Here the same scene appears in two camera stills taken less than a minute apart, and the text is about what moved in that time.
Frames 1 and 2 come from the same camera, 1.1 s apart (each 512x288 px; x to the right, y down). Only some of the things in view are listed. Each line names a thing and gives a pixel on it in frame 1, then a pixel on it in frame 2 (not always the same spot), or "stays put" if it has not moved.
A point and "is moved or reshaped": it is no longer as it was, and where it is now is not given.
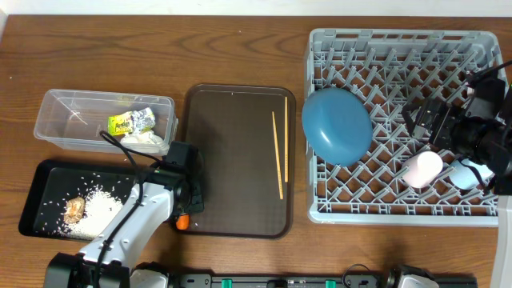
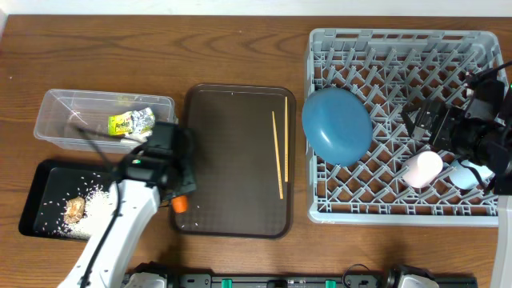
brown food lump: x=74 y=210 stays put
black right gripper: x=450 y=118 stays put
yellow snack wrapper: x=138 y=121 stays put
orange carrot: x=182 y=222 is moved or reshaped
